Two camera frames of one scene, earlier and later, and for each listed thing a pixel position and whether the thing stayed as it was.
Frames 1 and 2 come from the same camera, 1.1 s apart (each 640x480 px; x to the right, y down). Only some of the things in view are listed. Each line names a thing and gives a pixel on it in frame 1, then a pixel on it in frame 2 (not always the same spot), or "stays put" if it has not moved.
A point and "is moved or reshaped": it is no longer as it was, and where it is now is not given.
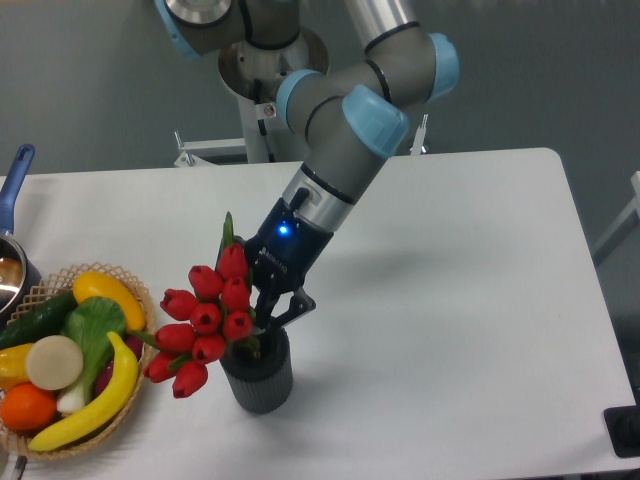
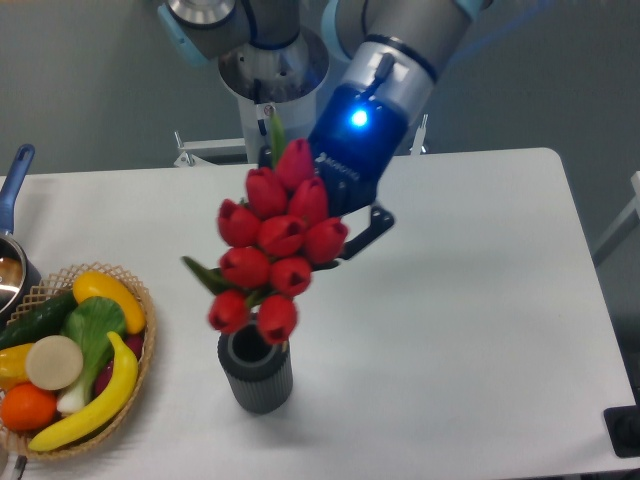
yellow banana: (104, 411) stays put
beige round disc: (54, 362) stays put
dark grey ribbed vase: (260, 370) stays put
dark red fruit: (133, 344) stays put
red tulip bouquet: (201, 322) is moved or reshaped
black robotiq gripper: (281, 255) → (353, 138)
